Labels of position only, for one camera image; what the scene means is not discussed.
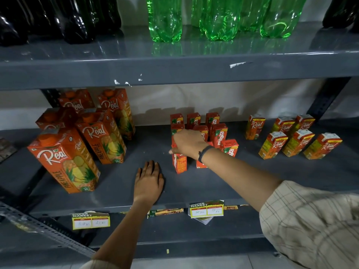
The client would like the person's right hand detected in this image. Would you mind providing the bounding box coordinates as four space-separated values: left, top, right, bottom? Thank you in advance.
169 129 210 160

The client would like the person's left hand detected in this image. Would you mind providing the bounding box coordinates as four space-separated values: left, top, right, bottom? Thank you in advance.
133 160 165 206

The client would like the small red juice box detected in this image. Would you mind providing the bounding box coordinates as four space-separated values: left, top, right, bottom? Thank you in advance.
172 152 188 174

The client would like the person's right forearm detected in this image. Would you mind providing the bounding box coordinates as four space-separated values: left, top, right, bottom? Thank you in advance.
200 148 283 213

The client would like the person's left forearm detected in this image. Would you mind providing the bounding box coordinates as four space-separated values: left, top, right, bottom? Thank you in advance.
92 200 154 269

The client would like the green orange strip label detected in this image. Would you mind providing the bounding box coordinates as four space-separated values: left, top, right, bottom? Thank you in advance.
147 208 184 219

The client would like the black wristband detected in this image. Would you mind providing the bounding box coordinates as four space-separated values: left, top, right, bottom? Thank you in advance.
198 145 214 164

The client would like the group of small red boxes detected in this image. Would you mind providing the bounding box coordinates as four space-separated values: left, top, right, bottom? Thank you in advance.
170 112 240 169

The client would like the large orange juice carton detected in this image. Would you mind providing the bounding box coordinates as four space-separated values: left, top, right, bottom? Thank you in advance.
97 88 136 141
27 128 101 194
75 109 127 165
58 89 95 112
35 106 78 131

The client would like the yellow white price label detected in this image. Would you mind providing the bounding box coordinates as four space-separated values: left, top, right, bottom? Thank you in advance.
72 212 111 231
189 200 225 219

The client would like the grey metal shelving unit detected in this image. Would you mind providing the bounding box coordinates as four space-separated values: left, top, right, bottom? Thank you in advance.
0 22 359 259

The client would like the perforated grey metal upright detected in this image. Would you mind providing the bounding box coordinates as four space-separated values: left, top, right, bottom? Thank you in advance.
0 202 96 258

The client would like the group of yellow-orange juice boxes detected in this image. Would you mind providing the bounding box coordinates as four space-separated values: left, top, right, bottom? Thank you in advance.
245 114 343 160

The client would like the green plastic bottle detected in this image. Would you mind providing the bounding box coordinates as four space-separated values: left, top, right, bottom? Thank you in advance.
145 0 183 43
239 0 272 32
199 0 244 41
260 0 308 38
190 0 204 28

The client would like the dark snack packet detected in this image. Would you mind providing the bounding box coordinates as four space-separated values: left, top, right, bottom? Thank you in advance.
0 137 17 163

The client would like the dark plastic bottle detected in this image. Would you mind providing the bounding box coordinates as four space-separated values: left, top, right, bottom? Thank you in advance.
349 10 359 33
57 0 96 44
0 0 29 47
322 0 356 29
20 0 65 37
94 0 122 32

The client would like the beige plaid shirt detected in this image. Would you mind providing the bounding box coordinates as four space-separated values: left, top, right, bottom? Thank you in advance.
80 180 359 269

